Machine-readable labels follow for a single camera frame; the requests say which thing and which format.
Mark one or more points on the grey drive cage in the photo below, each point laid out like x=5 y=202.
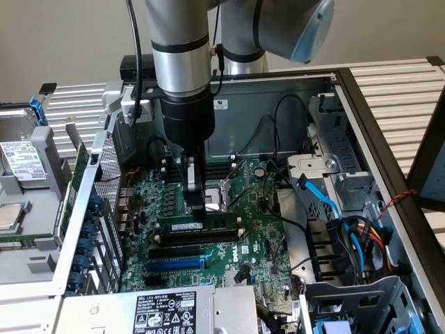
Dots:
x=347 y=295

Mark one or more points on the short black expansion slot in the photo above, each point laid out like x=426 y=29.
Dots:
x=153 y=282

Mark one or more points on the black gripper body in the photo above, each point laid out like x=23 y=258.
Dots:
x=187 y=121

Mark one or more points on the long black expansion slot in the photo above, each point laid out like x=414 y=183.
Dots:
x=174 y=253

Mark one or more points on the silver coin battery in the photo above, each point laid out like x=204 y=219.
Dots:
x=259 y=171

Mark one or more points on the dark framed panel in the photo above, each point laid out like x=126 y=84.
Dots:
x=417 y=174

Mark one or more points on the silver hard disk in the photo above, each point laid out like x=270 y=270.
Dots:
x=21 y=160

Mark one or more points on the open grey PC case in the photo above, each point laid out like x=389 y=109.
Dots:
x=243 y=125

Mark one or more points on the green graphics card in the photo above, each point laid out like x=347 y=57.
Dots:
x=78 y=167

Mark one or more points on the silver CPU chip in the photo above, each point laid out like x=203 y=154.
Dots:
x=10 y=215

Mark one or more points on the green Dell motherboard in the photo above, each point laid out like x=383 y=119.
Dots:
x=257 y=222

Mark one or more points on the black table end cap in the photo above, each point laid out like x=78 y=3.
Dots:
x=435 y=61
x=48 y=88

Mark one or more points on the green RAM stick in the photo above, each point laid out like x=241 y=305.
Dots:
x=222 y=222
x=34 y=238

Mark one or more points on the silver chipset heatsink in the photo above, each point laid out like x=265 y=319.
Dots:
x=229 y=278

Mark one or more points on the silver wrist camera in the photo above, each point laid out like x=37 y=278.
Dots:
x=146 y=111

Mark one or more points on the grey parts rack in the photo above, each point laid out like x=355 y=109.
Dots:
x=38 y=208

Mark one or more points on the blue card retention clip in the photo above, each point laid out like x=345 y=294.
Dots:
x=80 y=262
x=94 y=202
x=84 y=246
x=74 y=280
x=89 y=231

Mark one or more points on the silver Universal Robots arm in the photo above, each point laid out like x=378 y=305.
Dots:
x=180 y=52

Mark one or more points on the blue expansion slot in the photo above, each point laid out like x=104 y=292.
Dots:
x=174 y=266

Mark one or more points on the silver power supply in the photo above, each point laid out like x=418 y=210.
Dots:
x=104 y=313

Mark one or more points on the silver disk bay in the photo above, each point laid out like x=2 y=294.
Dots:
x=313 y=165

